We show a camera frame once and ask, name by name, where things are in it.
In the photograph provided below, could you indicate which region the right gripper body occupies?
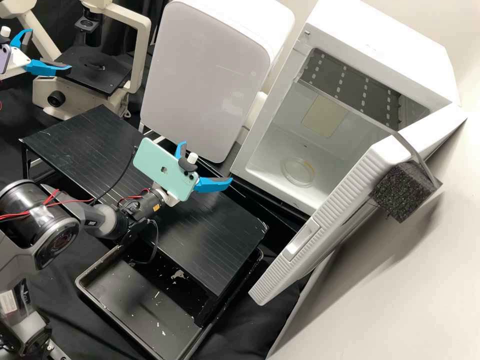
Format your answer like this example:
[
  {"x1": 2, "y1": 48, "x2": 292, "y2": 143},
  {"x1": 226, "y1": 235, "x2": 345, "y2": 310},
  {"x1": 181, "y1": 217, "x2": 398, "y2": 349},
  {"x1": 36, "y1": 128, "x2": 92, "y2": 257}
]
[{"x1": 152, "y1": 186, "x2": 182, "y2": 208}]

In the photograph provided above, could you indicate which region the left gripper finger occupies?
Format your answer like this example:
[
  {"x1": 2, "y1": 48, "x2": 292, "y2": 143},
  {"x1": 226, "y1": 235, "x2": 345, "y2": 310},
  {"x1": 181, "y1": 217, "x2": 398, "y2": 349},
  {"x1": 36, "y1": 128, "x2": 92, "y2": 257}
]
[
  {"x1": 9, "y1": 28, "x2": 33, "y2": 50},
  {"x1": 25, "y1": 58, "x2": 73, "y2": 78}
]

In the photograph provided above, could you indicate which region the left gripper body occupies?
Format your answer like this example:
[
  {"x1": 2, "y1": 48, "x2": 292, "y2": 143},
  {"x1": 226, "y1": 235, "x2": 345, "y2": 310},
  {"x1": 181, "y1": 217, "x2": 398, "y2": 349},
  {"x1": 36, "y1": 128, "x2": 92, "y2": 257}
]
[{"x1": 0, "y1": 46, "x2": 32, "y2": 82}]

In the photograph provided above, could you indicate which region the incubator door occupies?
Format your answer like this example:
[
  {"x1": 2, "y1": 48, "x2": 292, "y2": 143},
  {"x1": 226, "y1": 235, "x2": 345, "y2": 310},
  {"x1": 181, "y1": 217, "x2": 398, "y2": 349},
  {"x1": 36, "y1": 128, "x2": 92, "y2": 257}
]
[{"x1": 248, "y1": 104, "x2": 470, "y2": 307}]

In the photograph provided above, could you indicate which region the white incubator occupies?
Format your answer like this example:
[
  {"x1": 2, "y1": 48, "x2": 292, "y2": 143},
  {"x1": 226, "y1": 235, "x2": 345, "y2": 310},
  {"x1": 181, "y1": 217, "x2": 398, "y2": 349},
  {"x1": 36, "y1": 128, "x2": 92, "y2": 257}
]
[{"x1": 229, "y1": 0, "x2": 463, "y2": 219}]

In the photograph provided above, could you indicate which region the cream microscope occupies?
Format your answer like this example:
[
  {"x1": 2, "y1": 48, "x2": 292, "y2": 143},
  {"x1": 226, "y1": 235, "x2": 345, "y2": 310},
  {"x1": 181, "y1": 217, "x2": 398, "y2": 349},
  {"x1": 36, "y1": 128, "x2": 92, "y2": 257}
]
[{"x1": 0, "y1": 0, "x2": 153, "y2": 118}]

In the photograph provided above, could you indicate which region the black platform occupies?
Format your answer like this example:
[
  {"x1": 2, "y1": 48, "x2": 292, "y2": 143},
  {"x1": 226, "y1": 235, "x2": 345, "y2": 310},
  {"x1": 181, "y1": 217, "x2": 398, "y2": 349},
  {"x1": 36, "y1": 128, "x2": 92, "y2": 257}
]
[
  {"x1": 194, "y1": 155, "x2": 314, "y2": 260},
  {"x1": 18, "y1": 104, "x2": 271, "y2": 328}
]

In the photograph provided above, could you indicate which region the white box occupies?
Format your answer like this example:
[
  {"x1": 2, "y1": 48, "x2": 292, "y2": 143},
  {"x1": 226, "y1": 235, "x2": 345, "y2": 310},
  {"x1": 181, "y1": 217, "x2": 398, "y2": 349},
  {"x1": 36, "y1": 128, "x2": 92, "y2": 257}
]
[{"x1": 138, "y1": 0, "x2": 296, "y2": 165}]

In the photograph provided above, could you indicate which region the petri dish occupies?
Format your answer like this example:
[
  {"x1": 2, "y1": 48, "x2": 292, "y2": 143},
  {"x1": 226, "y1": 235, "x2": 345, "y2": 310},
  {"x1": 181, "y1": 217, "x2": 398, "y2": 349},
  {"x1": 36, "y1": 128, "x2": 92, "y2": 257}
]
[{"x1": 279, "y1": 156, "x2": 316, "y2": 189}]

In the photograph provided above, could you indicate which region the black tray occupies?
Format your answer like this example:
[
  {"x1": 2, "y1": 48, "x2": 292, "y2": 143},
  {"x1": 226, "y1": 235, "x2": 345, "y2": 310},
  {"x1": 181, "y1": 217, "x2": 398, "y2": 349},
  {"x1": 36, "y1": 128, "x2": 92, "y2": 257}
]
[{"x1": 74, "y1": 245, "x2": 265, "y2": 360}]

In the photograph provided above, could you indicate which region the left wrist camera phone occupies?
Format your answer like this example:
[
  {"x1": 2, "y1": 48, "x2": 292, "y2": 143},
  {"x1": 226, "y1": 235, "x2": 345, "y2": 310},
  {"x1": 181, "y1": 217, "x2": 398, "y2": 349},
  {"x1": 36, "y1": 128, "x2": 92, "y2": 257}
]
[{"x1": 0, "y1": 25, "x2": 11, "y2": 75}]

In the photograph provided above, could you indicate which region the wrist camera phone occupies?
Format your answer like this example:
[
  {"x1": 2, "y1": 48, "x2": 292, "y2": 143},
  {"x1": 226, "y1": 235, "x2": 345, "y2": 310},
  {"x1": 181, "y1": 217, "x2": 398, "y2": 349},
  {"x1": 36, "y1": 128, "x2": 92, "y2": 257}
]
[
  {"x1": 133, "y1": 137, "x2": 200, "y2": 203},
  {"x1": 0, "y1": 25, "x2": 11, "y2": 75}
]

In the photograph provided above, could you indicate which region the right wrist camera phone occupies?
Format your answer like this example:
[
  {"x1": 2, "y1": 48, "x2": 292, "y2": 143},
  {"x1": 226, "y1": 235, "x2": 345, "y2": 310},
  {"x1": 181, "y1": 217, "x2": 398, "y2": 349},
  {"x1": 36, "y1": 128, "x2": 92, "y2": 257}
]
[{"x1": 133, "y1": 137, "x2": 200, "y2": 203}]

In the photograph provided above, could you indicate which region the black cable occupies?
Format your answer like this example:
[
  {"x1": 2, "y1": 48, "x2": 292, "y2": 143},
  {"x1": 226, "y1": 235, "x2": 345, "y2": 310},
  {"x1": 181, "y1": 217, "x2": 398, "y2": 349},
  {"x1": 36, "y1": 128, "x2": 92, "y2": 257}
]
[{"x1": 92, "y1": 146, "x2": 139, "y2": 206}]

